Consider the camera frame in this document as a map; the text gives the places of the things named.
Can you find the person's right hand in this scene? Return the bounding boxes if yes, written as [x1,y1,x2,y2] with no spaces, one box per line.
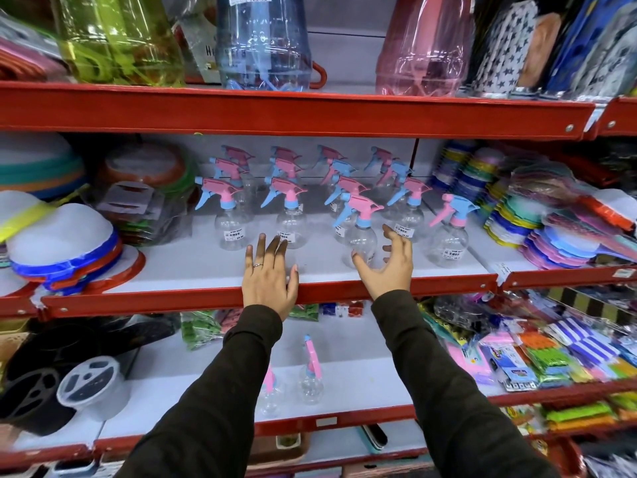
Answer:
[351,224,415,300]

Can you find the person's left hand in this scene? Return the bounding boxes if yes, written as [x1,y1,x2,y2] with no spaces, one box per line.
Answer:
[242,233,300,322]

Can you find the person's left forearm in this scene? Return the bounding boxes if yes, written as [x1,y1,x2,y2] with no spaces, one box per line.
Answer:
[113,304,284,478]

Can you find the person's right forearm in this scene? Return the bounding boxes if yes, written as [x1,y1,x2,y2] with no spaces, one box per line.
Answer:
[370,289,562,478]

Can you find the rows of pink-blue spray bottles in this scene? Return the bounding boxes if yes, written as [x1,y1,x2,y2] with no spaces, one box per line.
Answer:
[194,144,481,269]

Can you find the white shelf with red edge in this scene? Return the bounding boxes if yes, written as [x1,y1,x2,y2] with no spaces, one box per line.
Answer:
[39,206,499,320]
[94,313,498,456]

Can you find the green packet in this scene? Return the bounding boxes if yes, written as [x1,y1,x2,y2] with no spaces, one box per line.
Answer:
[179,309,226,352]

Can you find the small clear sprayer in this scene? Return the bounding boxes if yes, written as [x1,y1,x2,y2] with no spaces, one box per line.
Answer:
[299,335,326,406]
[258,365,285,419]

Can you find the clear bag of plastic goods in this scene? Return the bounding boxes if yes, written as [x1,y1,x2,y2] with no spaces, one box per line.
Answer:
[89,181,194,247]

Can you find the pack of brown round lids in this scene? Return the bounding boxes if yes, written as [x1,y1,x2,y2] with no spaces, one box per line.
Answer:
[96,141,196,196]

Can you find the stacks of colourful round plates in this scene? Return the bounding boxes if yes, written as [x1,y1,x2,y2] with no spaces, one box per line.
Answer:
[430,141,509,205]

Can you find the long red metal shelf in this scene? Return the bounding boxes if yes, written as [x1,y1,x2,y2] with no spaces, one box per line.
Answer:
[0,80,599,143]

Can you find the stack of flower shaped plates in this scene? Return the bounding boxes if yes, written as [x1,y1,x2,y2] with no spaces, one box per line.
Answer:
[484,193,549,250]

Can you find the brown plastic tray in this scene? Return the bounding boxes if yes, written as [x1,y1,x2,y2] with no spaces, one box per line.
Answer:
[248,432,310,466]

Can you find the stack of white mesh covers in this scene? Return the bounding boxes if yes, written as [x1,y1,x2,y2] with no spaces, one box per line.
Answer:
[5,202,147,297]

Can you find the pile of colourful packets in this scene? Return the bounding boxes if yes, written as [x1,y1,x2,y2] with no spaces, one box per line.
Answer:
[419,287,637,395]

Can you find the red shelf with white labels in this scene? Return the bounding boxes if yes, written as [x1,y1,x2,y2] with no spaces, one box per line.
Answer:
[497,263,637,292]

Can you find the white round container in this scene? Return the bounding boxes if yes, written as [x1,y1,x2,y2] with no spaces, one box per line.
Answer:
[56,356,131,424]

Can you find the blue transparent plastic jug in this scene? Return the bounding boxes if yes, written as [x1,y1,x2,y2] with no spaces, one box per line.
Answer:
[215,0,314,92]

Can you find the pink transparent plastic jug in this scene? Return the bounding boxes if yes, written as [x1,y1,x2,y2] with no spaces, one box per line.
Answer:
[375,0,476,98]

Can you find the stack of black plastic baskets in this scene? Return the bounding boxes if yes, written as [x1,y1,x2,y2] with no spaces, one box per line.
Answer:
[0,316,181,438]

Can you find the stack of pastel dome covers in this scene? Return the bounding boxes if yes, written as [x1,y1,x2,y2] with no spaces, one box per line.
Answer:
[0,132,89,200]

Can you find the white cover with yellow rim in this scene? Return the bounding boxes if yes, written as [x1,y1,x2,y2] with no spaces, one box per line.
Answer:
[0,190,56,245]

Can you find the green transparent plastic jug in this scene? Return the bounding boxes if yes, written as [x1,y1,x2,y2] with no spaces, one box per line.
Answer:
[50,0,188,88]

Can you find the star patterned fabric pack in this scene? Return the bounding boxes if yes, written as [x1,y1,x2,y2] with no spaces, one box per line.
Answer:
[470,0,541,96]

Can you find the green and orange packets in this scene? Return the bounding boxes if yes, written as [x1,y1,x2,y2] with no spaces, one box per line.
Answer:
[544,393,637,435]

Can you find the short red metal shelf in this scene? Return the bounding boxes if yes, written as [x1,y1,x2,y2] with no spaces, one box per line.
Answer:
[594,96,637,141]

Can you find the blue patterned fabric pack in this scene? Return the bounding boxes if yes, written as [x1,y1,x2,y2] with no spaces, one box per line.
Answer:
[541,0,620,95]

